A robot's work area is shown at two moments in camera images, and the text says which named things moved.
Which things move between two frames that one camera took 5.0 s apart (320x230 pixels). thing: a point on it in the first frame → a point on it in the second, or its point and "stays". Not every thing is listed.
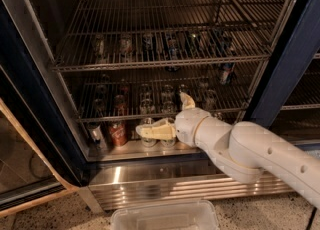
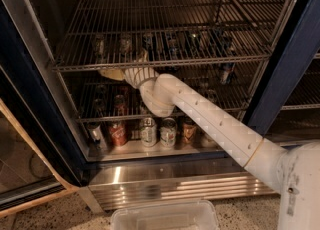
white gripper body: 187,126 → 136,75
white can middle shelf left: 99,48 stays
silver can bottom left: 96,137 stays
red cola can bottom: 118,132 stays
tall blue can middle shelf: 172,50 stays
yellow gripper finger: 187,102 → 144,57
